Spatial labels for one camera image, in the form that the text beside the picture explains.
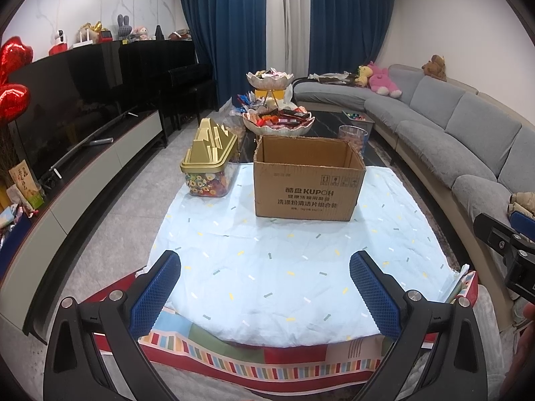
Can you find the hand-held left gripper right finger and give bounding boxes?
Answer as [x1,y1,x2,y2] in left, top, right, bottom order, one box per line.
[349,251,500,401]

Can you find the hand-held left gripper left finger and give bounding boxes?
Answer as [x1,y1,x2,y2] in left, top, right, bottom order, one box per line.
[43,250,182,401]

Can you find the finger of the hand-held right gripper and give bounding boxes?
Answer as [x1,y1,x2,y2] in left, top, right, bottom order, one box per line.
[511,211,535,235]
[473,213,535,262]

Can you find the brown cardboard box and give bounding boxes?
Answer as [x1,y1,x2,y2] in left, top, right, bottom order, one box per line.
[253,134,367,222]

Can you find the person's right hand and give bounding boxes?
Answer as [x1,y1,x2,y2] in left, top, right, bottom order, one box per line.
[513,303,535,385]

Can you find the beige crumpled cloth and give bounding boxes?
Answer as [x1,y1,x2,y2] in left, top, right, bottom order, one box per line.
[508,192,535,218]

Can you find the grey curved sofa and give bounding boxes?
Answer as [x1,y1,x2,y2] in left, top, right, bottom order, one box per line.
[293,64,535,260]

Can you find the colourful striped mat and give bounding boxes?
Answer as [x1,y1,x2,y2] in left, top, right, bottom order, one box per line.
[79,259,479,385]

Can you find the grey television cabinet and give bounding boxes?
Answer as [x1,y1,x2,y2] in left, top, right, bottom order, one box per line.
[0,109,168,343]

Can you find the gold lid candy container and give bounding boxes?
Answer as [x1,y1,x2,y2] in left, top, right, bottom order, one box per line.
[181,118,239,197]

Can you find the clear jar of brown nuts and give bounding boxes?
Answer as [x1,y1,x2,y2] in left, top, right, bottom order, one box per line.
[338,125,369,159]

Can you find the green beige snack bag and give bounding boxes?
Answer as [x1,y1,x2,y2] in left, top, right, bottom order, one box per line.
[8,161,44,210]

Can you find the grey storage bin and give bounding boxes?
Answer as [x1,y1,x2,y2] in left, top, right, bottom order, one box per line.
[342,111,375,128]

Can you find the brown plush toy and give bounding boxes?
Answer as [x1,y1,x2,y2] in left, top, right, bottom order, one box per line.
[421,54,447,82]

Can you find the clear bag of nuts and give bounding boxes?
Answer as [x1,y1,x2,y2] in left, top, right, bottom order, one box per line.
[226,122,248,153]

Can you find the pink plush toy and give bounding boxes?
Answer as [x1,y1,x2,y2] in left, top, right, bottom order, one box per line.
[368,61,403,98]

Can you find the black curved television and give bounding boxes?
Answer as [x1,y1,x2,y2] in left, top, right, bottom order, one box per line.
[8,42,138,174]

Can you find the brown white cloth pile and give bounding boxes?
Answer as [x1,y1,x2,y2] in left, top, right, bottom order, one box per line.
[308,71,360,85]

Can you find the black piano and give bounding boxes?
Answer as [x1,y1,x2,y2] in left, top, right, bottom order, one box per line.
[119,39,214,134]

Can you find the red heart balloon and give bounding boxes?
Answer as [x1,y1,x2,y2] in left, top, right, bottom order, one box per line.
[0,85,32,126]
[0,37,34,86]

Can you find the tiered white shell snack stand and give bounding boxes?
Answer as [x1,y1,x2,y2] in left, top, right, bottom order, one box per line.
[242,70,316,136]

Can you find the blue curtain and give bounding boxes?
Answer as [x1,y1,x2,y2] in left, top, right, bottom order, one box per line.
[178,0,268,111]
[309,0,398,78]

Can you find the grey bunny plush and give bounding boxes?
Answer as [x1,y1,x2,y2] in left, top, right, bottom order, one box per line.
[116,14,132,42]

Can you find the gold toy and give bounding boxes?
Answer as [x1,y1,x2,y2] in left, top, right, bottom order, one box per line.
[74,21,113,48]

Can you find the white red toy figure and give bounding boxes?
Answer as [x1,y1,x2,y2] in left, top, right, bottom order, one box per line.
[49,30,70,56]

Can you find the white sheer curtain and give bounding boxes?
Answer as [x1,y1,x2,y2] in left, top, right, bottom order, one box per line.
[265,0,312,80]

